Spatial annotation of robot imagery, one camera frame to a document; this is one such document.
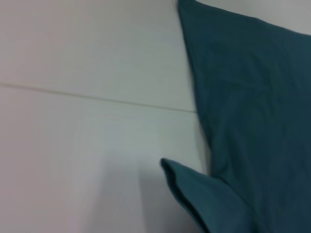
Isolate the teal blue shirt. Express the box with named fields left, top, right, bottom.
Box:
left=160, top=0, right=311, bottom=233

